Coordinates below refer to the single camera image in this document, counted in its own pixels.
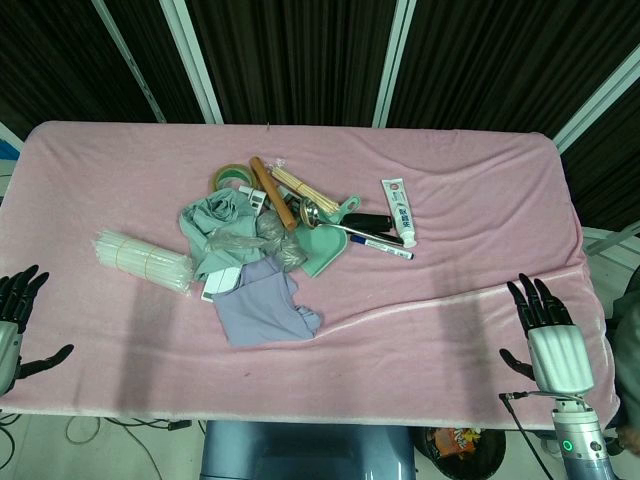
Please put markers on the black trash bin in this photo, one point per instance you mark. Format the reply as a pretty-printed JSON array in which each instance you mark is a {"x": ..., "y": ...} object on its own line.
[{"x": 465, "y": 450}]

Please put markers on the clear tape roll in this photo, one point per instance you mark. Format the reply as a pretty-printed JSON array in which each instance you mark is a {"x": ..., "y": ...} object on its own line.
[{"x": 231, "y": 175}]

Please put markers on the crumpled clear plastic bag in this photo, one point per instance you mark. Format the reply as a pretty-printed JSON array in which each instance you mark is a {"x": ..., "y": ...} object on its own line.
[{"x": 265, "y": 237}]

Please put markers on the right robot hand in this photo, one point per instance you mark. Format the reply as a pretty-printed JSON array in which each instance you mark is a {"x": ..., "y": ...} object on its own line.
[{"x": 554, "y": 345}]

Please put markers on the wooden rolling pin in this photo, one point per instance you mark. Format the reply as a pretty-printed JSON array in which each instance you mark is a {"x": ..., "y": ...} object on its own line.
[{"x": 272, "y": 192}]

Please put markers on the green plastic dustpan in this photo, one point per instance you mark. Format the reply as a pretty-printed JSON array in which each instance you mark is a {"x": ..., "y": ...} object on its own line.
[{"x": 325, "y": 245}]

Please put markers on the black rectangular case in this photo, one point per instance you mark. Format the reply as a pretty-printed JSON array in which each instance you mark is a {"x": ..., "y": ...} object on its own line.
[{"x": 370, "y": 221}]

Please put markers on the blue white marker pen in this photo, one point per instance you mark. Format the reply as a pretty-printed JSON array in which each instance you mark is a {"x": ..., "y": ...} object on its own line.
[{"x": 382, "y": 248}]

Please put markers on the sage green cloth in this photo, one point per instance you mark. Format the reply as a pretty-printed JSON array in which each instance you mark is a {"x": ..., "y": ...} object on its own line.
[{"x": 215, "y": 225}]

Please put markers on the bundle of white straws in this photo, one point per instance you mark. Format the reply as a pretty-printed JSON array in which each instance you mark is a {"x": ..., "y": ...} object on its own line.
[{"x": 140, "y": 260}]

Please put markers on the lavender cloth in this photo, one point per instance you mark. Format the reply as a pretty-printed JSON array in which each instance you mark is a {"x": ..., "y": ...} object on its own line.
[{"x": 265, "y": 305}]

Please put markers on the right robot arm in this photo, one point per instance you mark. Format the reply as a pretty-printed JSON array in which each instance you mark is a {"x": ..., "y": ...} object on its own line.
[{"x": 580, "y": 440}]

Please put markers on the pink table cloth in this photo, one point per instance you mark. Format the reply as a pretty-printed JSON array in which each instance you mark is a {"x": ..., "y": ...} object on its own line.
[{"x": 320, "y": 300}]

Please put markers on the white box with dark squares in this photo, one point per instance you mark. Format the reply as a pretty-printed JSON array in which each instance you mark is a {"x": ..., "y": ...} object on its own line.
[{"x": 252, "y": 195}]

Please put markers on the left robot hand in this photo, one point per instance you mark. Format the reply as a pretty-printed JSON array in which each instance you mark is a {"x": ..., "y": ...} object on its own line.
[{"x": 9, "y": 320}]

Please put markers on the bundle of wooden skewers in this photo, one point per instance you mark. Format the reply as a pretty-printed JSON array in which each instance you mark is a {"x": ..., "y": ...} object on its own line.
[{"x": 302, "y": 189}]

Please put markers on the metal ladle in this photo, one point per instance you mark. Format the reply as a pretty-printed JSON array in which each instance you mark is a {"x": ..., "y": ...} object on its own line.
[{"x": 320, "y": 217}]

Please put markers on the white green small box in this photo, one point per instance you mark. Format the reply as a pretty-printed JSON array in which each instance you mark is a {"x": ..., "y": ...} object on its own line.
[{"x": 220, "y": 285}]

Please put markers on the white toothpaste tube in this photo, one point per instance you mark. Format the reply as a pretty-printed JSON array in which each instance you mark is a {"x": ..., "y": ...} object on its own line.
[{"x": 402, "y": 212}]

